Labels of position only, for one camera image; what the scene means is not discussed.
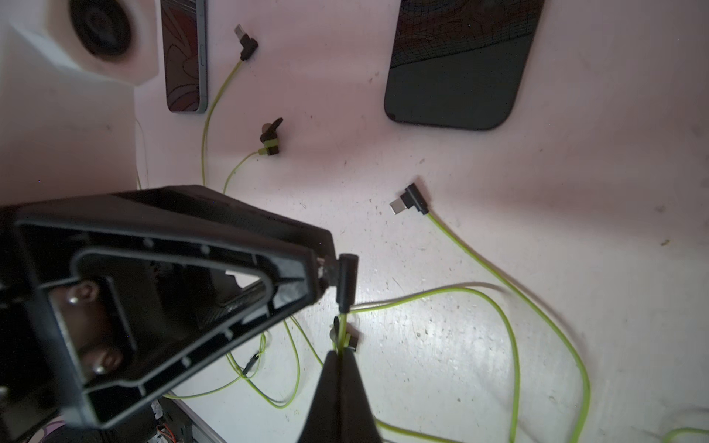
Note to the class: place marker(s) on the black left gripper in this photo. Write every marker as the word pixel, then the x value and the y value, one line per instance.
pixel 109 301

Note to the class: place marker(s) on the grey-edged smartphone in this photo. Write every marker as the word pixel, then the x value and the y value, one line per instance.
pixel 184 44

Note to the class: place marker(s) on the green earphones middle set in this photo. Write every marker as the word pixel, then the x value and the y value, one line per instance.
pixel 412 197

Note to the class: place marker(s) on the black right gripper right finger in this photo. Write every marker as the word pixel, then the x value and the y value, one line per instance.
pixel 357 422

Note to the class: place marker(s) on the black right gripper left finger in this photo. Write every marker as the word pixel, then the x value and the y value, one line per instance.
pixel 323 422

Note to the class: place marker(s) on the black smartphone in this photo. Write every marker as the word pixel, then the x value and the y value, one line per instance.
pixel 459 63

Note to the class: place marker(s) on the green earphone cable plug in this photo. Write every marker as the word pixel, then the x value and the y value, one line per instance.
pixel 342 274

